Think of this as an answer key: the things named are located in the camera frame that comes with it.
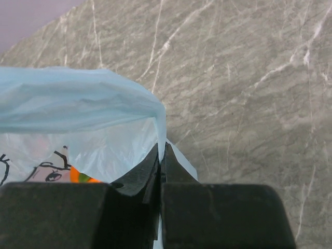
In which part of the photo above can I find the orange persimmon fruit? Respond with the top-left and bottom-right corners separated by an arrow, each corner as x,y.
70,167 -> 101,183

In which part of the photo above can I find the light blue printed plastic bag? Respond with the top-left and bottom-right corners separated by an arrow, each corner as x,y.
0,66 -> 199,184

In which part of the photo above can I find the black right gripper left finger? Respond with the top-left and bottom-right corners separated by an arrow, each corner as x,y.
1,146 -> 160,248

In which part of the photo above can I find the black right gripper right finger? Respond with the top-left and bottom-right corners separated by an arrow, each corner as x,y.
161,144 -> 296,248

